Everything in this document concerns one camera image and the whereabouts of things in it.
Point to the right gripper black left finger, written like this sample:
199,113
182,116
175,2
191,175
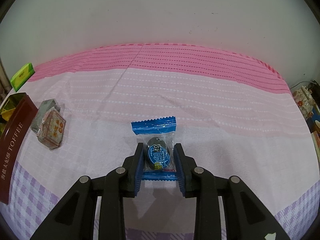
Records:
74,215

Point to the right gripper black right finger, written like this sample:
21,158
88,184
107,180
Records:
226,201

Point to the dark blue candy packet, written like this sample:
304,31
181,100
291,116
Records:
157,136

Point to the tan red boxed snack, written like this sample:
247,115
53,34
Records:
51,129

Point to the pink purple checked tablecloth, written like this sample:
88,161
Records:
233,114

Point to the grey wrapped block snack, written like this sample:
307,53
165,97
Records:
44,107

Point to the gold toffee tin box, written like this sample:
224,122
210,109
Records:
13,136

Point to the cluttered shelf items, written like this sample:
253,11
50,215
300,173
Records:
306,96

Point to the green tissue pack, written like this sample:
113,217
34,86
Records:
22,76

